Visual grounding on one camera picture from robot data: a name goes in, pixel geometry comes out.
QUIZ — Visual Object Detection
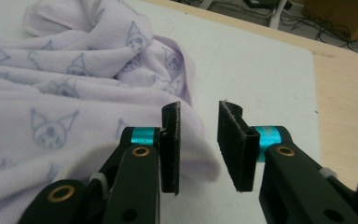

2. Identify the large brown cardboard box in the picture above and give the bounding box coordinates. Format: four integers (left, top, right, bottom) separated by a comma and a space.
301, 0, 358, 42

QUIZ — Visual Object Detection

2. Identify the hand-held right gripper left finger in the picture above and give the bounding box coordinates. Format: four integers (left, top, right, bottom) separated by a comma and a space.
122, 101, 182, 197

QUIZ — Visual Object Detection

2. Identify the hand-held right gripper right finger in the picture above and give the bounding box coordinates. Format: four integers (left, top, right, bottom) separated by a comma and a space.
216, 99, 283, 193

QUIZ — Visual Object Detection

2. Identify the flat black device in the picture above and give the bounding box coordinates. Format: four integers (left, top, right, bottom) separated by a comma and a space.
243, 0, 293, 9

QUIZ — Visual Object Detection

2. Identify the white grid mat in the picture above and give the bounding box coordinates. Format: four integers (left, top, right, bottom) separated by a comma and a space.
0, 0, 323, 224

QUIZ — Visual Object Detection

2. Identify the white metal stand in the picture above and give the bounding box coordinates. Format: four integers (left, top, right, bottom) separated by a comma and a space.
199, 0, 290, 30

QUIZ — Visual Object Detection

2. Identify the lilac printed towel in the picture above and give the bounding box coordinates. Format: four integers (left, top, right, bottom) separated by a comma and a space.
0, 0, 222, 224

